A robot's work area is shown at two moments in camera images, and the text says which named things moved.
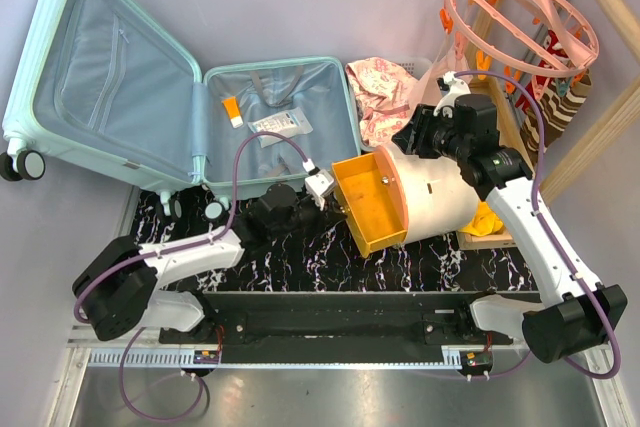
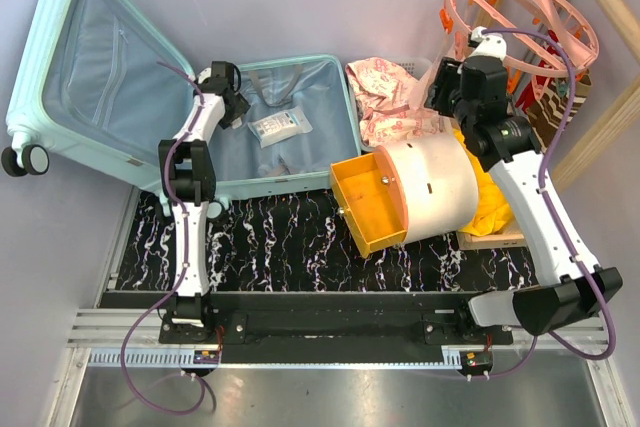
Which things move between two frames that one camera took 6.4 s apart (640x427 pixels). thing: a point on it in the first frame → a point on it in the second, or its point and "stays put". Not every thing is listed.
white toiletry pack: (290, 123) stays put
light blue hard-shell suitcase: (98, 81) stays put
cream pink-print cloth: (382, 94) stays put
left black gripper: (327, 218) → (239, 108)
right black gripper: (415, 133) → (446, 77)
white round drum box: (392, 198) stays put
